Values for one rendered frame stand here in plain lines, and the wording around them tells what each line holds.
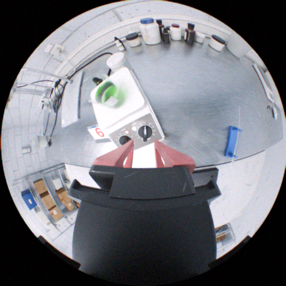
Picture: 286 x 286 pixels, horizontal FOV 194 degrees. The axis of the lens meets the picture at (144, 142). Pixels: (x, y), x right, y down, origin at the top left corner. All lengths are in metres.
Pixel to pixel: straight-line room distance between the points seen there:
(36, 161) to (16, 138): 0.76
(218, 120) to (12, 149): 2.77
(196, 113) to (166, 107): 0.09
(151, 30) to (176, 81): 0.24
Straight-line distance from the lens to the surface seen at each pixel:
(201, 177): 0.28
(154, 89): 0.27
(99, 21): 0.59
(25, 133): 2.51
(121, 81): 0.21
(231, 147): 0.32
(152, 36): 0.42
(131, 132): 0.20
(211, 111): 0.29
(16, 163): 2.53
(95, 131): 0.31
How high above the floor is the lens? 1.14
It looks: 75 degrees down
